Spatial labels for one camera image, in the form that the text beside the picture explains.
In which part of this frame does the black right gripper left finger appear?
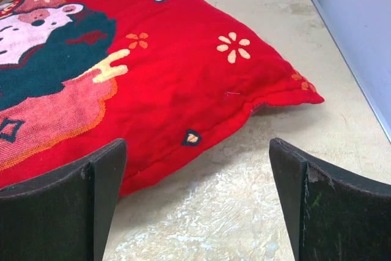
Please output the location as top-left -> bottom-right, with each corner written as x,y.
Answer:
1,139 -> 127,260

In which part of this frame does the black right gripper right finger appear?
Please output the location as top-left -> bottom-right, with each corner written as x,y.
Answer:
269,138 -> 390,260

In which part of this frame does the red printed pillowcase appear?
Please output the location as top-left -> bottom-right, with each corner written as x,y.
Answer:
1,0 -> 323,196

